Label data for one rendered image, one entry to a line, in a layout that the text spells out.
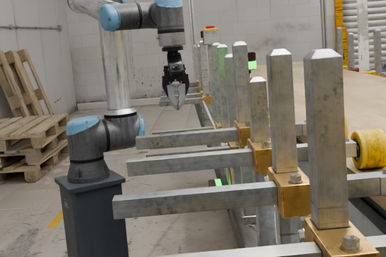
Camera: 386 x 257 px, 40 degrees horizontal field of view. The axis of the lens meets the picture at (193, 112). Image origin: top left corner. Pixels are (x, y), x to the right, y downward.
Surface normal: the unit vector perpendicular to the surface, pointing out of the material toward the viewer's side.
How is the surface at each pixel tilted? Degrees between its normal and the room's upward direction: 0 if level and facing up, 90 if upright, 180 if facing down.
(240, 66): 90
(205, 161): 90
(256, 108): 90
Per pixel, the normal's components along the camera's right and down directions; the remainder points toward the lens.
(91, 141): 0.43, 0.10
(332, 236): -0.08, -0.99
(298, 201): 0.04, 0.14
